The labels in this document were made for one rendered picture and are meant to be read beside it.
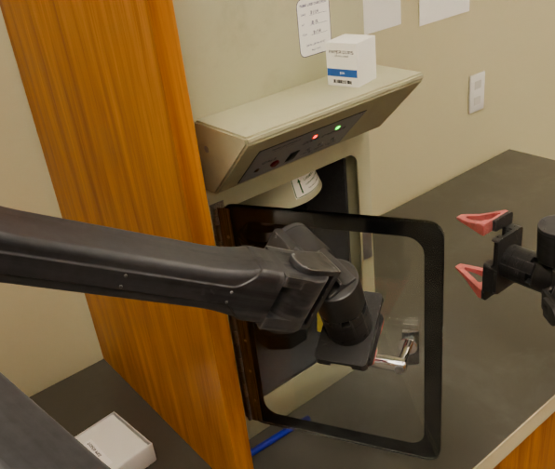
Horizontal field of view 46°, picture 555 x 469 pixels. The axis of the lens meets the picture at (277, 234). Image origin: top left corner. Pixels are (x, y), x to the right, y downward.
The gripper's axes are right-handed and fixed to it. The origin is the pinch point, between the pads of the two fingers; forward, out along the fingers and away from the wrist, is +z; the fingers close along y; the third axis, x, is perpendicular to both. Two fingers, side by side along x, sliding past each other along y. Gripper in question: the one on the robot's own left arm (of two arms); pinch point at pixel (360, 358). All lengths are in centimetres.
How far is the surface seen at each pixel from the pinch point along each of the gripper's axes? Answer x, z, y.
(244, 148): -12.7, -26.9, -12.2
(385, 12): -20, 17, -100
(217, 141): -17.6, -25.7, -14.2
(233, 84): -18.7, -26.4, -24.0
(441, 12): -9, 29, -115
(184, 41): -21.7, -35.0, -22.1
